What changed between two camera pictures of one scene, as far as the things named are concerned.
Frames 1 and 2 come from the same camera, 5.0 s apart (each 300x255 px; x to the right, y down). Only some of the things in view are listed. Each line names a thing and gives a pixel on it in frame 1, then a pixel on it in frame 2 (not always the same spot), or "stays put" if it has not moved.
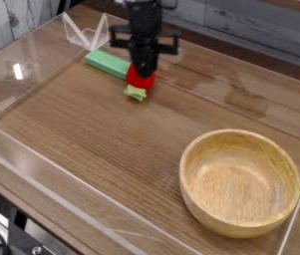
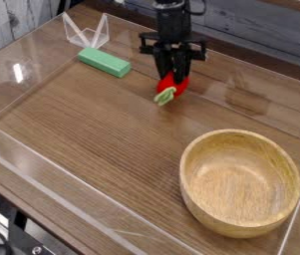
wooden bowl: (239, 182) stays put
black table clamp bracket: (22, 242) stays put
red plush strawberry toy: (140, 84) -> (170, 89)
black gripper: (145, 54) -> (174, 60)
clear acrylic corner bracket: (88, 39) stays put
